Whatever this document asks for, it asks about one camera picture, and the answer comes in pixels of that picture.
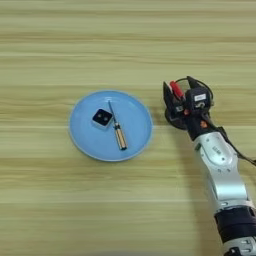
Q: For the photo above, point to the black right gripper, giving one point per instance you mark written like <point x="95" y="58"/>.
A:
<point x="198" y="126"/>

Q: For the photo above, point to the red pen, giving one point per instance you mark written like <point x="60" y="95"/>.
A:
<point x="176" y="89"/>

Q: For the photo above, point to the black mesh pen cup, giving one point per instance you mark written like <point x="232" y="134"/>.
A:
<point x="175" y="123"/>

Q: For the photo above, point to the round light blue plate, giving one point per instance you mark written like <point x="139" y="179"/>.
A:
<point x="133" y="126"/>

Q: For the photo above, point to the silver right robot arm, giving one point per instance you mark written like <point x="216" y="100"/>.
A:
<point x="223" y="173"/>

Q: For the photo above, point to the small black and white cube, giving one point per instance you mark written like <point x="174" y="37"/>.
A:
<point x="102" y="117"/>

